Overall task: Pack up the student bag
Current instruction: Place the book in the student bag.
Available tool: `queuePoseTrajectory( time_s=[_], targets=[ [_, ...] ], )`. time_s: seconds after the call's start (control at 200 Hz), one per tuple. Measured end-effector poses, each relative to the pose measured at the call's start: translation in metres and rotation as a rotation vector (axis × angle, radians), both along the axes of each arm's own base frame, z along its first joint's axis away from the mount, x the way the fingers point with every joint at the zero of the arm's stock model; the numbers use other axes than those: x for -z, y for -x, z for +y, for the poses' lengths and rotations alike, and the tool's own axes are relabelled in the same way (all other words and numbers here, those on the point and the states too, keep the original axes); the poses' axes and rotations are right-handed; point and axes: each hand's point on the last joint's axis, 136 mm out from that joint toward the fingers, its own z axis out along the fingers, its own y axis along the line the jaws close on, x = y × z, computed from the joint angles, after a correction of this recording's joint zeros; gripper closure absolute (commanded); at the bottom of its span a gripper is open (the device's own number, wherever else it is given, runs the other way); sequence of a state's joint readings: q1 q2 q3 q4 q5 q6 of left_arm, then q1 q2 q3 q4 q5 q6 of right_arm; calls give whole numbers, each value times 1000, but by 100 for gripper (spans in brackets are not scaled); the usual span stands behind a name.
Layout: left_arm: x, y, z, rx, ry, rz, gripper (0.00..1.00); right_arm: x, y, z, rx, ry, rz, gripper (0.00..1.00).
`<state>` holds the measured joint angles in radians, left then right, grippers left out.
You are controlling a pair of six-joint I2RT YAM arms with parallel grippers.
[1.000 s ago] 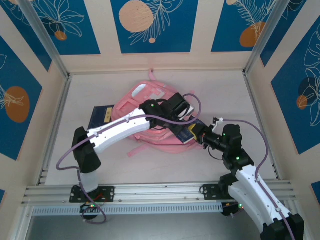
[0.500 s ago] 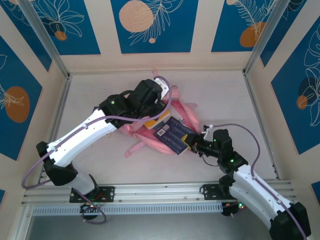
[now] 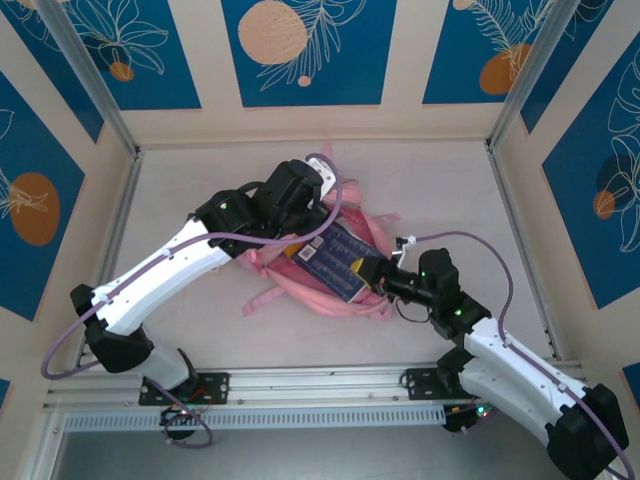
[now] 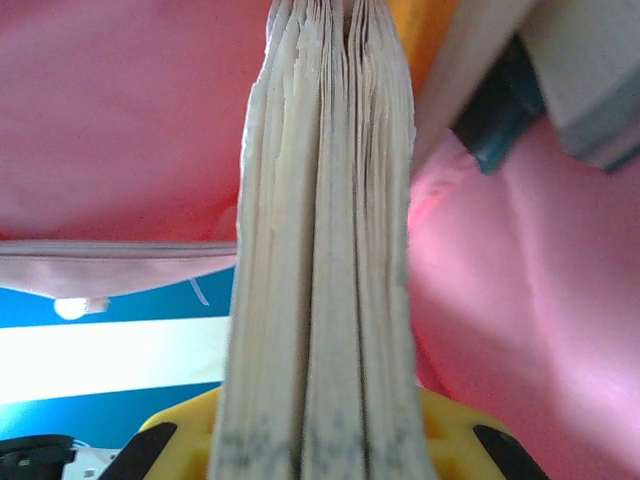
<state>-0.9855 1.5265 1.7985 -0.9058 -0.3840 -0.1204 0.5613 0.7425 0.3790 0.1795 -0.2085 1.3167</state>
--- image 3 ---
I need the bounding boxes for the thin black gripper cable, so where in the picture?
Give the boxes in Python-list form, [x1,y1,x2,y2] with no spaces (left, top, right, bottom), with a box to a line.
[393,298,432,324]

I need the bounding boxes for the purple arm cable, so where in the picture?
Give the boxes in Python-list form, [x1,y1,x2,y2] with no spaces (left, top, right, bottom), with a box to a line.
[40,152,344,449]
[412,230,634,480]

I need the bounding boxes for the blue floral wall panel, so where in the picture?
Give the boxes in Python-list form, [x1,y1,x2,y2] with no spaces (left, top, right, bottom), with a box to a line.
[519,0,616,135]
[422,0,557,106]
[221,0,399,108]
[0,69,87,322]
[59,0,203,112]
[0,0,105,145]
[542,44,640,311]

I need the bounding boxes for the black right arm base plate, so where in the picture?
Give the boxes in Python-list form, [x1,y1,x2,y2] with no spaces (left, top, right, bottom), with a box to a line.
[403,367,469,402]

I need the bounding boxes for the black controller board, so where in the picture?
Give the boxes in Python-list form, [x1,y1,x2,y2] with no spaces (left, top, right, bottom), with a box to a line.
[443,402,499,435]
[159,405,201,427]

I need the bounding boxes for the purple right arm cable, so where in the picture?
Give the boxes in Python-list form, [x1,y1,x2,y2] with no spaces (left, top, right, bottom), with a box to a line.
[412,230,634,480]

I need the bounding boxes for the grey slotted cable duct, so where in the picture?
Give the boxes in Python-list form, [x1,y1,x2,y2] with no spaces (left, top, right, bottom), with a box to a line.
[64,405,446,432]

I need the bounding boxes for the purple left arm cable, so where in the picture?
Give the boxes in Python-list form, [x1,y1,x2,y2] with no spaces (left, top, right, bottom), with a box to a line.
[40,152,344,449]

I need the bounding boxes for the aluminium frame post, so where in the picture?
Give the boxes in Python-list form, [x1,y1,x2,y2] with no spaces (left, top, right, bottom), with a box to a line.
[37,0,144,156]
[487,0,584,151]

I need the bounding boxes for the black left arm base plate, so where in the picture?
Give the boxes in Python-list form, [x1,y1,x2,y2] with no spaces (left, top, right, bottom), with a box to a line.
[138,372,231,407]

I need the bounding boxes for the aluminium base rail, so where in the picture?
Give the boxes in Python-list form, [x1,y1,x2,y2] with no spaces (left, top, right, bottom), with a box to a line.
[42,360,594,414]

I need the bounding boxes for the aluminium side rail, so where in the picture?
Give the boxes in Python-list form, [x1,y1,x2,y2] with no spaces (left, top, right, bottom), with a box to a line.
[487,142,561,359]
[74,147,146,374]

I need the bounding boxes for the pink backpack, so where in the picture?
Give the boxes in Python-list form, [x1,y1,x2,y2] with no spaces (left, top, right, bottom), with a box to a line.
[242,142,404,321]

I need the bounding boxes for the navy blue printed book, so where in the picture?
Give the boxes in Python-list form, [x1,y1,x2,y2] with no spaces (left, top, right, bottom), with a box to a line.
[291,222,389,304]

